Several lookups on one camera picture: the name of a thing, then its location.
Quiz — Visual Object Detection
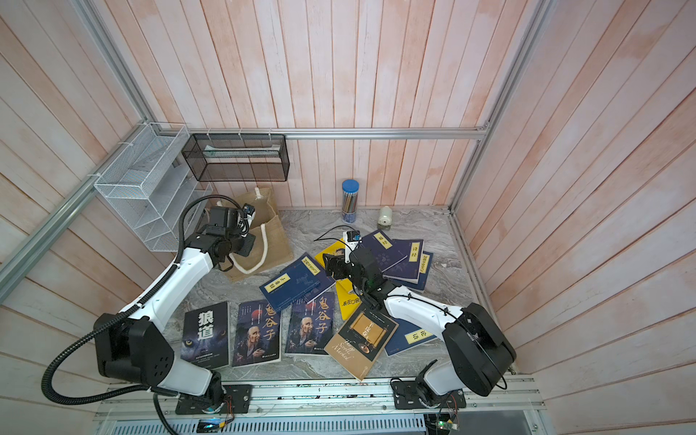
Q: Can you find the tan canvas bag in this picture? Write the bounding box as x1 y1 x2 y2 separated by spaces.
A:
224 188 295 283

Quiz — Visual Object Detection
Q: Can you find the brown black cover book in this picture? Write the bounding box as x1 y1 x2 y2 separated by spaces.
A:
324 306 398 381

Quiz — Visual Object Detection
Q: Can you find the yellow cartoon book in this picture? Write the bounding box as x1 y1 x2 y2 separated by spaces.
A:
315 239 349 271
335 279 362 320

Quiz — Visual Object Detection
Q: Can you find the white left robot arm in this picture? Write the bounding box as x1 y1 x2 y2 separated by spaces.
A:
94 204 256 402

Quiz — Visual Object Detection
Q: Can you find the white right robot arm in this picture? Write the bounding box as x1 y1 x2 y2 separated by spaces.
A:
323 246 517 407

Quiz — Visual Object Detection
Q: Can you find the navy book yellow label back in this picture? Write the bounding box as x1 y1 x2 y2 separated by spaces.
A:
360 230 409 272

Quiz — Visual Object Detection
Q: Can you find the navy book yellow label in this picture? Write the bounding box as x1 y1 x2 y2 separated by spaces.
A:
360 230 409 272
405 251 433 291
384 239 423 284

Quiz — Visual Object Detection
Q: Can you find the navy book yellow label middle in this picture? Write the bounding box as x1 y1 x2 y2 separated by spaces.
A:
384 239 423 284

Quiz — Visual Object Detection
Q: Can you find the navy book pair upper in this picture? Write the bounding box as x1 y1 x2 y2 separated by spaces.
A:
278 253 336 303

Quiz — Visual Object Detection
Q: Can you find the navy book pair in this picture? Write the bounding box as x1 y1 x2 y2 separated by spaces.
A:
278 253 336 303
260 257 320 312

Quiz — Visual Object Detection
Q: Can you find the navy book yellow label right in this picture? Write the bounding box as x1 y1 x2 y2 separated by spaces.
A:
405 251 433 291

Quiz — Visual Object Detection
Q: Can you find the old man book right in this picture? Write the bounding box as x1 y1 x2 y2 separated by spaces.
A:
285 291 335 355

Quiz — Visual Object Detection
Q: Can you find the old man book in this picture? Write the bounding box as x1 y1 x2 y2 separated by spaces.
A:
285 291 335 355
231 299 281 367

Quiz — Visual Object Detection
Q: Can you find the navy book pair lower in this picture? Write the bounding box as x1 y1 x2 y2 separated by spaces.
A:
260 257 320 312

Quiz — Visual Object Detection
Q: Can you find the navy book front right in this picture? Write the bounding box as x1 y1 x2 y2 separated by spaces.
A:
385 319 436 356

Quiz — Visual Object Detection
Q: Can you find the clear pencil tube blue lid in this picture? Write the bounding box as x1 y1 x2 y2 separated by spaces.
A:
342 179 360 224

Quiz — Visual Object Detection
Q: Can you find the black wolf book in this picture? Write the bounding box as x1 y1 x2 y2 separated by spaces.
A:
181 302 229 370

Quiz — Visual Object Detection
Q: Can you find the old man book left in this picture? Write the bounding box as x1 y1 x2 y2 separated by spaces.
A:
231 299 281 367

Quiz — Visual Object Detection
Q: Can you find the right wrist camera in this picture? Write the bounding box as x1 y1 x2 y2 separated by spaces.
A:
342 229 361 251

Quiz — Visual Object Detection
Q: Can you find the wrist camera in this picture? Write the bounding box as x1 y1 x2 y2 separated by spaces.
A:
342 229 361 251
242 203 256 226

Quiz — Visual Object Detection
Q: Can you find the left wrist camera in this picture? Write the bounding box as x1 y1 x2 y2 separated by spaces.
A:
242 203 256 226

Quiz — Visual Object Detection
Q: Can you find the black mesh wall basket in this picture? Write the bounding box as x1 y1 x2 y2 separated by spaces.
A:
182 132 290 182

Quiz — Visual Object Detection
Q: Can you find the white wire mesh shelf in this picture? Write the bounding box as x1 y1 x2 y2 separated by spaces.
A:
95 123 213 252

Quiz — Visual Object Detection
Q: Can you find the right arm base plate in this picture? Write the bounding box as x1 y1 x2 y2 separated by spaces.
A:
390 377 467 411

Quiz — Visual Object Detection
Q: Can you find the aluminium front rail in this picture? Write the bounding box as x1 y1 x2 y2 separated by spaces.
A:
94 375 547 422

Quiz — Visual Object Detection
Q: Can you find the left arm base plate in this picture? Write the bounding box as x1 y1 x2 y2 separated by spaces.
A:
175 384 253 415

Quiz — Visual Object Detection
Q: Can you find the black corrugated cable conduit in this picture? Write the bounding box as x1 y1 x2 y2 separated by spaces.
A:
41 194 243 407

